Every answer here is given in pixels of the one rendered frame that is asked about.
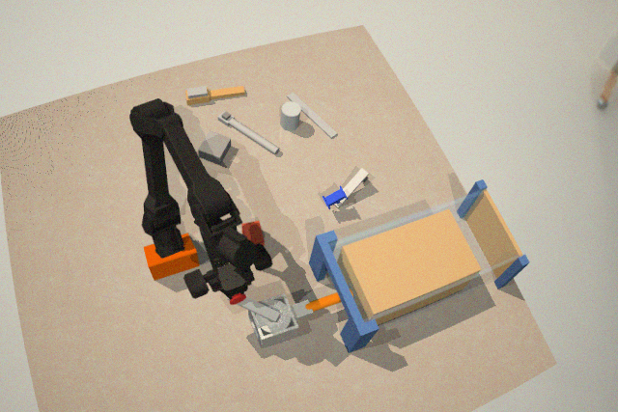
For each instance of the clear-panelled rack with blue frame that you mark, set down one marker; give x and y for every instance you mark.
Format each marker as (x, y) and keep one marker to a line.
(410, 265)

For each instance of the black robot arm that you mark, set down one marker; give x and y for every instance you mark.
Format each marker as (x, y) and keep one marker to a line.
(156, 124)

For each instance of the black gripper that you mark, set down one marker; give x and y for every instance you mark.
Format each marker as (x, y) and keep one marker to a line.
(197, 283)

